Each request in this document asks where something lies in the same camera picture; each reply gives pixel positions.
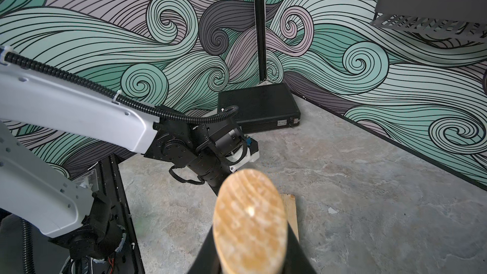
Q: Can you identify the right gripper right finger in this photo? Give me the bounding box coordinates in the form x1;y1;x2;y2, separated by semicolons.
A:
283;225;316;274

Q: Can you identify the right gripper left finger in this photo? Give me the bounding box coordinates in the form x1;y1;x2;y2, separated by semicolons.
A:
187;227;223;274

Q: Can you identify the wooden handle claw hammer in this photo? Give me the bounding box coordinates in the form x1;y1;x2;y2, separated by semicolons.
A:
213;169;288;273

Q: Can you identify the wooden board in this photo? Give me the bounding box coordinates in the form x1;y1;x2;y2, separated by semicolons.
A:
280;194;299;241

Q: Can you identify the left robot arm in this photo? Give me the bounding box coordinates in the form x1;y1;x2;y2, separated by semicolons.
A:
1;46;259;273

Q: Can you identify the black case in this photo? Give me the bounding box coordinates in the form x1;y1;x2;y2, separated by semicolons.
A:
218;83;301;134

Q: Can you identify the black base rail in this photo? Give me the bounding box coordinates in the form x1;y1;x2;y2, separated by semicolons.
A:
92;154;145;273

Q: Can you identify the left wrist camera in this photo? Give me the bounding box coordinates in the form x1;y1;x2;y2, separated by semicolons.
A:
226;136;259;173

